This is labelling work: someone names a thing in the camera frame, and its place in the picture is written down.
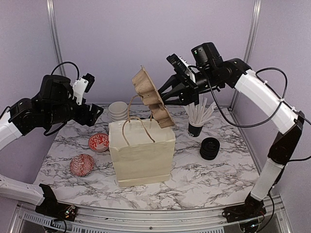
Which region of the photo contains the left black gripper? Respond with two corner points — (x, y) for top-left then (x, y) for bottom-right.
(44, 98), (104, 126)

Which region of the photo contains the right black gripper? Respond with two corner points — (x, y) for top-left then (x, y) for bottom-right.
(155, 66), (223, 105)

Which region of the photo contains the brown cardboard cup carrier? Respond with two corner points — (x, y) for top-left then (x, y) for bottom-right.
(132, 66), (175, 128)

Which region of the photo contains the brown paper takeout bag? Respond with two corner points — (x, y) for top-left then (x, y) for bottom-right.
(108, 106), (176, 187)

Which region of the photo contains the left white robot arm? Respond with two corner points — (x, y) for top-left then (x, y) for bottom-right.
(0, 72), (104, 216)

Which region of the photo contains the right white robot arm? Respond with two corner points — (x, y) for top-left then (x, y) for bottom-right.
(158, 42), (305, 217)

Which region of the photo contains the red floral ceramic bowl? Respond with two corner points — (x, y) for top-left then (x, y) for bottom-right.
(88, 133), (109, 152)

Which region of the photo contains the stack of white paper cups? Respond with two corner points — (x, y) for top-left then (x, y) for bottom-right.
(108, 101), (128, 122)

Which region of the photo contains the bundle of white wrapped straws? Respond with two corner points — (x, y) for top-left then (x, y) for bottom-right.
(184, 95), (217, 127)

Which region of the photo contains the black cup holding straws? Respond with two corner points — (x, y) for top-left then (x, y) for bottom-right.
(188, 122), (204, 137)

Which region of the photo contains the red geometric ceramic bowl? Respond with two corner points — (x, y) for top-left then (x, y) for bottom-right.
(69, 154), (95, 177)

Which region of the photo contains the stack of black lids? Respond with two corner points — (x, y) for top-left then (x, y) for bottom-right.
(199, 137), (220, 160)

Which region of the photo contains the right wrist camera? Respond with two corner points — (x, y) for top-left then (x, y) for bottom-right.
(166, 53), (196, 83)

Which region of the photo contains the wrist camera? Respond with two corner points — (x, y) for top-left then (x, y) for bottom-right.
(72, 73), (95, 105)
(166, 53), (196, 83)

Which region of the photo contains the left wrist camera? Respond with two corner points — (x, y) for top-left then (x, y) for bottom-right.
(72, 73), (95, 105)

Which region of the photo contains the left aluminium frame post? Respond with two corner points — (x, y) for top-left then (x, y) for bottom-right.
(46, 0), (63, 64)

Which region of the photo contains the aluminium frame post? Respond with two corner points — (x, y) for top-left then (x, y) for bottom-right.
(46, 0), (63, 64)
(229, 0), (263, 110)

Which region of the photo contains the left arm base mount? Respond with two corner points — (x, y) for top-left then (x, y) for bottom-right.
(35, 184), (77, 222)

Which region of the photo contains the front aluminium rail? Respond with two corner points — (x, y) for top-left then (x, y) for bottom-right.
(8, 196), (293, 233)

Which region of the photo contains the right aluminium frame post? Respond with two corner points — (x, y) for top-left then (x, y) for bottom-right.
(229, 0), (263, 110)

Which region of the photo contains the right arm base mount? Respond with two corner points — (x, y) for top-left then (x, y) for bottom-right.
(222, 193), (267, 223)

